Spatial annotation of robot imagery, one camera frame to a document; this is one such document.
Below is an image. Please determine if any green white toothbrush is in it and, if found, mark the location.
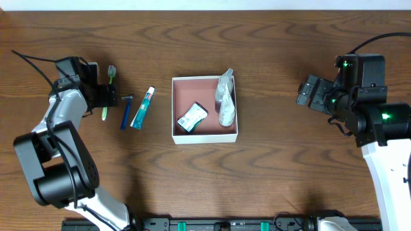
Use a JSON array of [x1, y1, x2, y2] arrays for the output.
[[101, 65, 116, 121]]

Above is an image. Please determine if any blue disposable razor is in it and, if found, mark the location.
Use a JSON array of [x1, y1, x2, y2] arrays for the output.
[[121, 94, 134, 130]]

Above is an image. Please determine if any green white toothpaste tube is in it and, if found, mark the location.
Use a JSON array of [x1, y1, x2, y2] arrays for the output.
[[130, 86, 155, 130]]

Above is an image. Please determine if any clear spray bottle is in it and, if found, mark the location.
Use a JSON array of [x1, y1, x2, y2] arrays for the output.
[[214, 68, 234, 113]]

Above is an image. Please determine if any white leaf-print shampoo tube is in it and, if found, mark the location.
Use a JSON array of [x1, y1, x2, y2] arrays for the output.
[[219, 86, 236, 127]]

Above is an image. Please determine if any white box with pink inside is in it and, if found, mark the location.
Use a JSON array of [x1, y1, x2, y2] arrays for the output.
[[171, 76, 239, 144]]

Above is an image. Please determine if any green white soap packet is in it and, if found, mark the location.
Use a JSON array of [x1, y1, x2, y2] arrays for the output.
[[177, 103, 208, 133]]

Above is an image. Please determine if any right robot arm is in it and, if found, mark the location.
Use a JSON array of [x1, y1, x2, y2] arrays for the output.
[[297, 74, 410, 230]]

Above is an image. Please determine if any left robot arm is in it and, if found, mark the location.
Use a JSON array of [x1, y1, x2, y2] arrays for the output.
[[13, 76, 141, 230]]

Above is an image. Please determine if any right black cable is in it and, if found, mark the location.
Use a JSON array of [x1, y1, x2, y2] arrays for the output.
[[347, 31, 411, 55]]

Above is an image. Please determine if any black cable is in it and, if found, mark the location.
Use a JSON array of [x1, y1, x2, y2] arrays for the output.
[[347, 31, 411, 55], [11, 49, 94, 209]]

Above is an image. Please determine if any left black cable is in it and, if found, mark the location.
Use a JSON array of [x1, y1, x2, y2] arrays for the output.
[[11, 49, 94, 209]]

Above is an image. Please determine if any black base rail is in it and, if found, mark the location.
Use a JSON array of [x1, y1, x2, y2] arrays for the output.
[[61, 217, 383, 231]]

